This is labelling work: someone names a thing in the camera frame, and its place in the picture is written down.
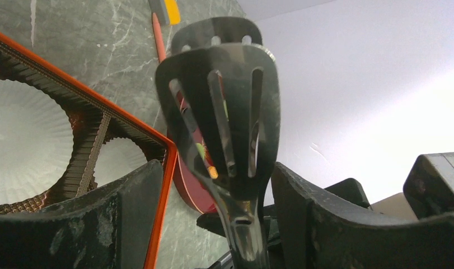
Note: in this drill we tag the silver metal tongs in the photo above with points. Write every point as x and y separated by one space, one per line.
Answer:
223 81

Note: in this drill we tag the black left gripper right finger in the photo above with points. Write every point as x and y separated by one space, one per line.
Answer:
321 230

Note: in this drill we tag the orange cookie tin box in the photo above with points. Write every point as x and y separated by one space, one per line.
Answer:
94 121

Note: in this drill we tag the white paper cup front right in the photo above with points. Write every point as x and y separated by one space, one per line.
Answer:
117 158

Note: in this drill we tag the orange round cookie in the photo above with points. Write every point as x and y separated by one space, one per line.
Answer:
212 172

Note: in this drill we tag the red round plate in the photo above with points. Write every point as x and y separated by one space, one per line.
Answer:
187 185

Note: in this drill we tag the white paper cup back right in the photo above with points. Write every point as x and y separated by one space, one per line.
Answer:
36 141

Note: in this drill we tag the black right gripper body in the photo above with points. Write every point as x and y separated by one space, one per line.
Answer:
428 190

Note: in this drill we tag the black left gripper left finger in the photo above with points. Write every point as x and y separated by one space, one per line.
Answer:
109 227

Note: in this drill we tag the green round cookie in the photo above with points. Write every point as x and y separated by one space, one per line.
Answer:
201 150

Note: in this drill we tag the white paper cup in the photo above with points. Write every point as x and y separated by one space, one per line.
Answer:
36 141
117 158

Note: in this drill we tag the pink chopstick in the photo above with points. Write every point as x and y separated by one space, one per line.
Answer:
157 32

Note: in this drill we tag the yellow grey eraser block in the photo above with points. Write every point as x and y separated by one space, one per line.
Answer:
167 11

